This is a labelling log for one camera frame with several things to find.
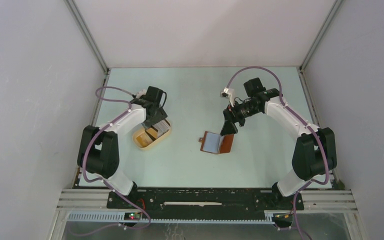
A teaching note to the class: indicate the brown leather card holder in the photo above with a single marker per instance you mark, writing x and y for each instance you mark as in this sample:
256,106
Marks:
216,144

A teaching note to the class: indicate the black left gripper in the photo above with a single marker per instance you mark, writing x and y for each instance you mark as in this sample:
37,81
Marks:
161,115

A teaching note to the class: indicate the stack of credit cards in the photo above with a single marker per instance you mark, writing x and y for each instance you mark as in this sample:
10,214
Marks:
161,128

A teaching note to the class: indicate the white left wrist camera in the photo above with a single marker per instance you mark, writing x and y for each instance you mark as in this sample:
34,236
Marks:
141,94

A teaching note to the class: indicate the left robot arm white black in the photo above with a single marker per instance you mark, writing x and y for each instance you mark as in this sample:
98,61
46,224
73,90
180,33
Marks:
99,151

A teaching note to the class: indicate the white toothed cable duct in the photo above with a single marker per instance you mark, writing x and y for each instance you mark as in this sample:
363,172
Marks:
122,217

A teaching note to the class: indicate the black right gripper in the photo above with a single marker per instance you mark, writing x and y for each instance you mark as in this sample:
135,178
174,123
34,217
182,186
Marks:
228,127

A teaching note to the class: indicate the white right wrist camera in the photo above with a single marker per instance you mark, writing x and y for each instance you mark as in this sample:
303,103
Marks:
229,94

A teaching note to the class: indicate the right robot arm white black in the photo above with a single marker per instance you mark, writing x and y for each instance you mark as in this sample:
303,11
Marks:
315,148

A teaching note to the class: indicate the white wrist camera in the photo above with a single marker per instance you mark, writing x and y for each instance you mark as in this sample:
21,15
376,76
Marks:
229,94
141,94

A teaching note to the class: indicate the beige oval card tray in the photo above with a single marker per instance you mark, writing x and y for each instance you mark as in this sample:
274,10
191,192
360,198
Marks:
145,139

